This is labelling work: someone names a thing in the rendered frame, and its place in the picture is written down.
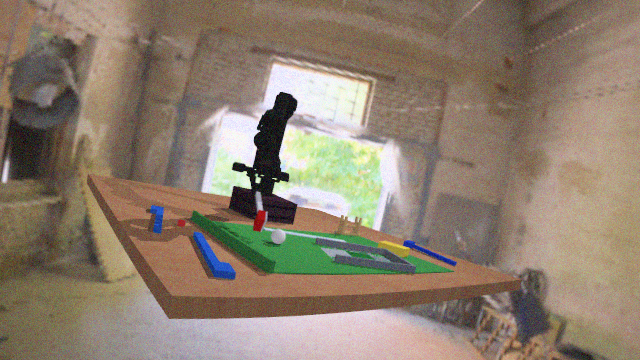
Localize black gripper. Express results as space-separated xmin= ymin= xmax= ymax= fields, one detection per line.
xmin=232 ymin=149 xmax=289 ymax=198

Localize white golf ball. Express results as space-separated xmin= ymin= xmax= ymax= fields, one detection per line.
xmin=271 ymin=229 xmax=285 ymax=244

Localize yellow rectangular block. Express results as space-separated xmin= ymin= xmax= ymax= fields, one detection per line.
xmin=378 ymin=241 xmax=410 ymax=258

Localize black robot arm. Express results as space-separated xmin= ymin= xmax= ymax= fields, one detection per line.
xmin=253 ymin=92 xmax=297 ymax=197

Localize green flat mat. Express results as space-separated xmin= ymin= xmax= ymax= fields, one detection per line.
xmin=190 ymin=218 xmax=454 ymax=275

